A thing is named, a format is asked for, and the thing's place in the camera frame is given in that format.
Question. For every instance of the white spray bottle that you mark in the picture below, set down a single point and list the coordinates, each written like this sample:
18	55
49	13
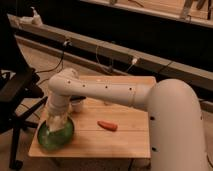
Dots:
36	17

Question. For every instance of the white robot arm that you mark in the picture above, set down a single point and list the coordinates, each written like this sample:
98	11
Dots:
177	140

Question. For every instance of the white plug with cable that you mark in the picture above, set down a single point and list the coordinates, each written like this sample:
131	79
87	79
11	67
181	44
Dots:
133	62

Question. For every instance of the green ceramic bowl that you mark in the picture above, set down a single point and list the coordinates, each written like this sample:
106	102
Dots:
57	139

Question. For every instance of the orange carrot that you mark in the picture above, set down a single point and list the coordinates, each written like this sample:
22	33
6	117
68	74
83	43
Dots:
107	125

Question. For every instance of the small white cup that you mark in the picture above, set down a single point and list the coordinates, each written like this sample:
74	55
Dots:
77	106

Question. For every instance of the black sponge block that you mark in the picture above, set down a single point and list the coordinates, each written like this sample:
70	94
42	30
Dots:
75	98

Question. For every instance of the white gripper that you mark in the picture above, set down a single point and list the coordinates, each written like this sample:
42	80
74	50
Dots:
57	105

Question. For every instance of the wooden table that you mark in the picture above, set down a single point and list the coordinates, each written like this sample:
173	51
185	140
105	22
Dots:
131	139

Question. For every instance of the black office chair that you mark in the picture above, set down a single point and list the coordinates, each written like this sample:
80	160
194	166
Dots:
17	82

